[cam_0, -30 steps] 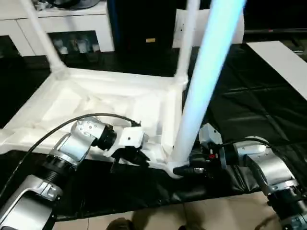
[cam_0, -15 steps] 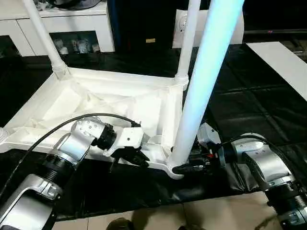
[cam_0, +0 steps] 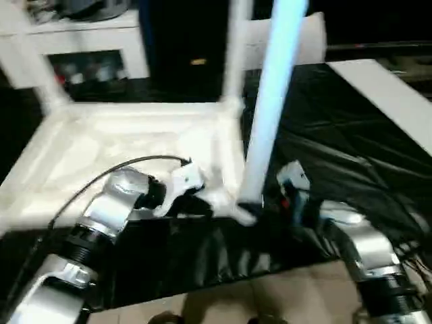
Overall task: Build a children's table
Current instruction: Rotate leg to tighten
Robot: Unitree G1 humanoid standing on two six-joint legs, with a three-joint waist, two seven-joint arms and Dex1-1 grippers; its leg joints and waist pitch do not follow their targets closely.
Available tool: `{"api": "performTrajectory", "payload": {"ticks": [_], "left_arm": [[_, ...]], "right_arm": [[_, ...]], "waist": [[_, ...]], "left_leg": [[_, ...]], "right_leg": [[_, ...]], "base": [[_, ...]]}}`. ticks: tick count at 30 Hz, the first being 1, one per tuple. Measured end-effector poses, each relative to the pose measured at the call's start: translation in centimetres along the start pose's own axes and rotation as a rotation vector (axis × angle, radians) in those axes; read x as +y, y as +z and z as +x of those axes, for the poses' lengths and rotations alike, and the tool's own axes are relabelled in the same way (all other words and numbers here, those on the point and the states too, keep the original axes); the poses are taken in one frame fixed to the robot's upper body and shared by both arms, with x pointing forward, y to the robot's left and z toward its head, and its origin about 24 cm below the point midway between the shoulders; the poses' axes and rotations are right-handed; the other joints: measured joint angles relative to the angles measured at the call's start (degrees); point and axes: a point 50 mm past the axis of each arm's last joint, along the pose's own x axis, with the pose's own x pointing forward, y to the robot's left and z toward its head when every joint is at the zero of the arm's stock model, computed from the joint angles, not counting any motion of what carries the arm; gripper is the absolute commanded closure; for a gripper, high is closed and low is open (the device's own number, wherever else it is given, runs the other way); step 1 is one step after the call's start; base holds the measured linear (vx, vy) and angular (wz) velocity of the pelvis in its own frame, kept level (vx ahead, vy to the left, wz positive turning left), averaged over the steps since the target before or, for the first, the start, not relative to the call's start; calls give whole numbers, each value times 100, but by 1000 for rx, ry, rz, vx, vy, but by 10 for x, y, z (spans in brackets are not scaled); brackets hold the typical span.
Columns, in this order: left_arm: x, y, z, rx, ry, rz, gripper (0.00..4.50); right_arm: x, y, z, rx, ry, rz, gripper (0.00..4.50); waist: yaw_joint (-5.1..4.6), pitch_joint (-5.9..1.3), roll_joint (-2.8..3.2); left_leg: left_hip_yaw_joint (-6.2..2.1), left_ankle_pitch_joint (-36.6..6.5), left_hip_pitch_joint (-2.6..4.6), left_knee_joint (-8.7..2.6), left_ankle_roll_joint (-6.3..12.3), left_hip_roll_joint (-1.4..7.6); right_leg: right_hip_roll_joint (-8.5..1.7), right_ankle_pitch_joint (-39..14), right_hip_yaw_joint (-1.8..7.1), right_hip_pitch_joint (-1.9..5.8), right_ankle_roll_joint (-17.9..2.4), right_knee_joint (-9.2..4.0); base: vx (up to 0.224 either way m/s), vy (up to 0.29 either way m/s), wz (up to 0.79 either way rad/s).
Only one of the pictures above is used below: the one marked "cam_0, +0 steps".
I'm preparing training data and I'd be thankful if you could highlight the white cabinet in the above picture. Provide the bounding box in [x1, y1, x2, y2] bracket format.
[0, 0, 150, 88]

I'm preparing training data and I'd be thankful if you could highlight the white plastic table leg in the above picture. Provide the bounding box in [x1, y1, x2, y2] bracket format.
[237, 0, 310, 207]
[0, 0, 74, 111]
[221, 0, 253, 109]

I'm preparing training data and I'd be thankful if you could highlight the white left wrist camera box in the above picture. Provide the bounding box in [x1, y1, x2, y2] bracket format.
[155, 161, 207, 217]

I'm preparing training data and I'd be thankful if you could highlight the white plastic table top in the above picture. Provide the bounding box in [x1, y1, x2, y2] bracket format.
[0, 101, 258, 237]

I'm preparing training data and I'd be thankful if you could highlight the dark grey helmet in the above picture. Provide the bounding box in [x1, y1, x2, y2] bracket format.
[60, 0, 136, 20]

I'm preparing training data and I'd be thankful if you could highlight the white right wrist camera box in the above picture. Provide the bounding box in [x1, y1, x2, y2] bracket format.
[275, 161, 311, 223]

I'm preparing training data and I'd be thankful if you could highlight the black bar with red light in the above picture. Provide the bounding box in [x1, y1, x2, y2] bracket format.
[325, 40, 432, 51]

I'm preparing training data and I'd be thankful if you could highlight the white flat board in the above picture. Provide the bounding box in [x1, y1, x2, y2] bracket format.
[329, 59, 432, 153]

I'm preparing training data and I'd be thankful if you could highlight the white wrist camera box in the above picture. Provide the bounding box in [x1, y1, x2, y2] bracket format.
[155, 161, 207, 217]
[275, 161, 311, 223]

